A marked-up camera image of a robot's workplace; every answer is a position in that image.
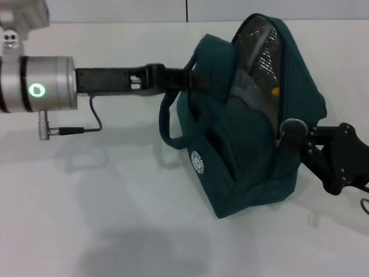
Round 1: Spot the clear blue-rimmed food container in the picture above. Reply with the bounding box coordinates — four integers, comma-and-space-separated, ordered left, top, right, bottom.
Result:
227, 68, 279, 119

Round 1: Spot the dark teal insulated lunch bag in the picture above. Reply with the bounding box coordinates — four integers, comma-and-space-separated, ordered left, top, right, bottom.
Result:
158, 13, 328, 220

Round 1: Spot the metal zipper pull ring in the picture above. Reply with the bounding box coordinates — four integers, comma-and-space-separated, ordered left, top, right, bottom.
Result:
275, 117, 308, 148

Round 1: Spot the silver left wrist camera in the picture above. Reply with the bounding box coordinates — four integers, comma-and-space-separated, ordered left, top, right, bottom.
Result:
0, 0, 50, 63

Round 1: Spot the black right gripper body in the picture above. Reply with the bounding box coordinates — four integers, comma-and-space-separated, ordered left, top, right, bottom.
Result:
319, 122, 369, 196

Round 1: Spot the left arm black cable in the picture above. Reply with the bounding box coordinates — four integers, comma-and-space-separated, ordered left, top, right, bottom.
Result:
37, 96, 104, 141

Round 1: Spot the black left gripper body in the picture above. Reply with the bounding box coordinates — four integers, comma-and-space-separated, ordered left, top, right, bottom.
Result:
75, 63, 168, 98

